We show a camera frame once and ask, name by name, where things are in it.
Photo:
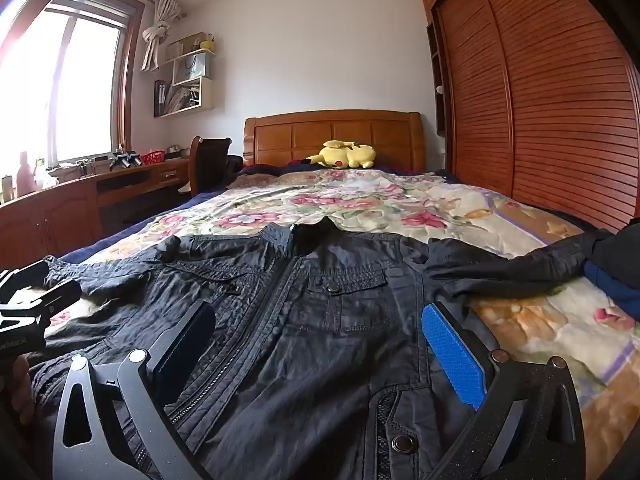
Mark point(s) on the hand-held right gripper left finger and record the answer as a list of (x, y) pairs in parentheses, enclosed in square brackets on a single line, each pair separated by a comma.
[(187, 345)]

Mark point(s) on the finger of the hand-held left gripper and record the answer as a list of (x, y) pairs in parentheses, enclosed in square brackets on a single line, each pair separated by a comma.
[(57, 300), (25, 271)]

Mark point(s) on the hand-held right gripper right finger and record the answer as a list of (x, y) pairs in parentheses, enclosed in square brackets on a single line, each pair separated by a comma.
[(450, 350)]

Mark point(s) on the black jacket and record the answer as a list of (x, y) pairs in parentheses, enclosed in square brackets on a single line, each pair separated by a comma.
[(310, 340)]

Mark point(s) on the person's left hand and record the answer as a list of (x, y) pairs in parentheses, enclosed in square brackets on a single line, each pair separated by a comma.
[(16, 387)]

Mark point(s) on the wooden desk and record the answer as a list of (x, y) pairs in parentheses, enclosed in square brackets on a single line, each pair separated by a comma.
[(65, 210)]

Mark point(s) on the pink bottle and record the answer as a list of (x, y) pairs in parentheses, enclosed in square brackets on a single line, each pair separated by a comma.
[(26, 175)]

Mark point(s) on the navy bed sheet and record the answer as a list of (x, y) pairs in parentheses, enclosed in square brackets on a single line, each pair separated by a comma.
[(125, 230)]

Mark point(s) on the red basket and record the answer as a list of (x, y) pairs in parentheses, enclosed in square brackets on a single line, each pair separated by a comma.
[(152, 157)]

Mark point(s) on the folded blue garment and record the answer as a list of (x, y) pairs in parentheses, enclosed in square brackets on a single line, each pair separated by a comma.
[(612, 285)]

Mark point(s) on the floral blanket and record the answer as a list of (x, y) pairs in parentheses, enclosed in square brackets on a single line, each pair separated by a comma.
[(350, 200)]

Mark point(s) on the wooden chair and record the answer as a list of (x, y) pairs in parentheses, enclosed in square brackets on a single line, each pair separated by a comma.
[(207, 165)]

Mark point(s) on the window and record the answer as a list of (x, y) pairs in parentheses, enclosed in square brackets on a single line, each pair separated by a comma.
[(75, 80)]

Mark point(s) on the folded dark garment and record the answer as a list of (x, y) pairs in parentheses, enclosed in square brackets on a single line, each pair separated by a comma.
[(617, 245)]

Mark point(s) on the yellow plush toy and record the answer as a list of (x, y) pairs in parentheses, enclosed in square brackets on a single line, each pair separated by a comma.
[(345, 155)]

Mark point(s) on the wooden bed headboard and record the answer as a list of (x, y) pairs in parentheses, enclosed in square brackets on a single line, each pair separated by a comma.
[(335, 132)]

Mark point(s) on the wardrobe side shelf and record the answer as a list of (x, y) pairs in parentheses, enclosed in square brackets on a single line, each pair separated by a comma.
[(439, 80)]

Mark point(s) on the tied cream curtain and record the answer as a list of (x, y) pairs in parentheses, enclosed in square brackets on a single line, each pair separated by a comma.
[(160, 35)]

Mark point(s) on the wooden louvred wardrobe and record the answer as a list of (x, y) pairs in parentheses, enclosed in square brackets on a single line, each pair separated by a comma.
[(530, 90)]

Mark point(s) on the white wall shelf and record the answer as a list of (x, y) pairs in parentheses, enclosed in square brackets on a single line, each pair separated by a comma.
[(192, 75)]

